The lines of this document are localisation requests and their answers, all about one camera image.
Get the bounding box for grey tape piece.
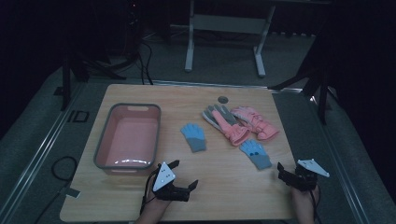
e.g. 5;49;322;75
64;187;81;199

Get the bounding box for white desk frame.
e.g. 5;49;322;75
184;0;276;78

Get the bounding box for right hand-held gripper cable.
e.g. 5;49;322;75
309;185;322;224

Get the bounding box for black floor cable loop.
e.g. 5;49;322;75
33;155;78;224

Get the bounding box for person's left hand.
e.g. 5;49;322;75
143;186;173;216

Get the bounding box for metal floor rail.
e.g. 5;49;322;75
151;79;304;93
309;94;370;224
0;83;87;218

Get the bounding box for blue grey glove with dots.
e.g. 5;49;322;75
239;138;273;171

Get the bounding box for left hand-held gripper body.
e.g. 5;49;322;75
151;161;191;203

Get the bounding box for person's right hand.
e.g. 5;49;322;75
290;185;320;217

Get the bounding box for pink glove with grey palm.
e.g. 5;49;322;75
202;104;252;147

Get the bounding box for plain blue and grey glove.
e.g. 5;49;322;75
180;122;207;153

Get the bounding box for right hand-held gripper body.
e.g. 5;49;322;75
283;159;331;192

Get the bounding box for pink padded glove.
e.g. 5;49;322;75
230;105;280;141

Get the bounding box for left hand-held gripper cable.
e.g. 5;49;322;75
139;169;161;217

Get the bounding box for pink basin with grey rim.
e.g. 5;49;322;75
93;103;163;176

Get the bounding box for black stand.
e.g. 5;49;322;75
269;59;332;126
53;46;127;112

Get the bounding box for hand-held gripper cable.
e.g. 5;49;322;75
139;169;161;217
309;185;322;224

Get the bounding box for black hanging cables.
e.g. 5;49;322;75
136;40;154;86

